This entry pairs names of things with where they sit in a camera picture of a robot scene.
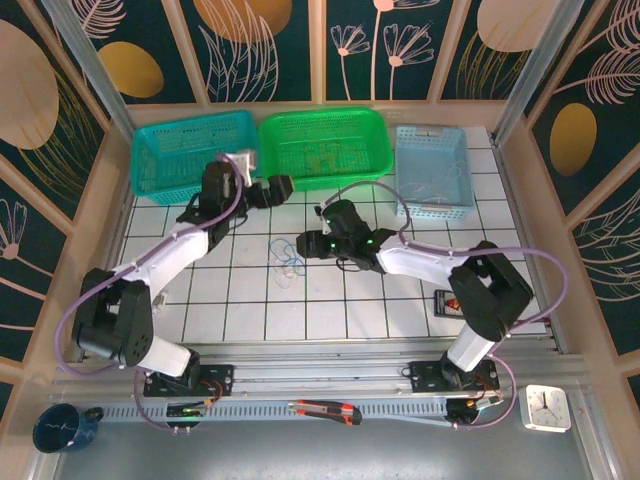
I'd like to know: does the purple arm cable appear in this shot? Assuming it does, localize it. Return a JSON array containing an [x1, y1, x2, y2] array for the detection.
[[53, 152, 247, 434], [322, 180, 570, 432]]

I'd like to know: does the small black box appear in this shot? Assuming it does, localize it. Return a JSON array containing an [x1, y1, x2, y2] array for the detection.
[[433, 288, 464, 319]]

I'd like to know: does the red and black utility knife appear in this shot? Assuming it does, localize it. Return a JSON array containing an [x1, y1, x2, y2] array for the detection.
[[287, 398, 364, 427]]

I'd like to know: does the green plastic basket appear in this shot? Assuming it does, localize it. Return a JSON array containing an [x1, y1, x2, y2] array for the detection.
[[258, 107, 396, 194]]

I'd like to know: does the white square clock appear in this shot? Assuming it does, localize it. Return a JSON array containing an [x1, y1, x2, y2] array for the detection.
[[519, 383, 572, 434]]

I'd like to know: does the dark blue mug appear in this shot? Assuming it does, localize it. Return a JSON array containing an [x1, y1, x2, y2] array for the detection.
[[32, 403, 105, 455]]

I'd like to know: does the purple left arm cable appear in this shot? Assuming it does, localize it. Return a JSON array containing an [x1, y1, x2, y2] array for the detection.
[[53, 152, 247, 434]]

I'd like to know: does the grey slotted cable duct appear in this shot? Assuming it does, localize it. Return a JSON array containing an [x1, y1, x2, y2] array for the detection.
[[102, 399, 451, 422]]

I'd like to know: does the light blue plastic basket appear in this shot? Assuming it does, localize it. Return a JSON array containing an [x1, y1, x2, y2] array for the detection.
[[394, 124, 476, 221]]

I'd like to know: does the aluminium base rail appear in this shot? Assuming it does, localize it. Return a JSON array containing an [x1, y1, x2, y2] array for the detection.
[[49, 342, 587, 402]]

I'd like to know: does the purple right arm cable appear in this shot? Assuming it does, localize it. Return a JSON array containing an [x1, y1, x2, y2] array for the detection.
[[322, 180, 570, 432]]

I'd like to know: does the small circuit board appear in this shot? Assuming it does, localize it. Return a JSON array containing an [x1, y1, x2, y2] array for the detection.
[[446, 397, 504, 425], [166, 403, 211, 420]]

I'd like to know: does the teal plastic basket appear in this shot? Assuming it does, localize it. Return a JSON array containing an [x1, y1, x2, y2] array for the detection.
[[130, 109, 261, 205]]

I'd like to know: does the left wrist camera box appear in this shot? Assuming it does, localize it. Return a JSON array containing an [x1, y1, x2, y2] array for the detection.
[[227, 148, 260, 187]]

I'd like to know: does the aluminium frame post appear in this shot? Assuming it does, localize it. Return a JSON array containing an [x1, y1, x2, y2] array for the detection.
[[42, 0, 142, 146], [492, 0, 586, 146]]

